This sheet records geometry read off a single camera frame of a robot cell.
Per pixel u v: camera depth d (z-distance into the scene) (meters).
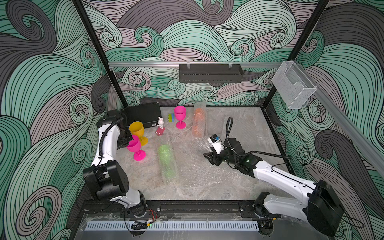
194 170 0.86
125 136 0.70
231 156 0.61
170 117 1.11
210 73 0.96
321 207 0.39
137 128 0.89
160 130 1.07
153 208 0.73
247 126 1.07
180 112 0.98
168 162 0.82
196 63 0.94
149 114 1.19
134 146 0.78
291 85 0.80
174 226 0.76
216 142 0.68
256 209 0.65
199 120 1.03
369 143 0.53
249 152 0.62
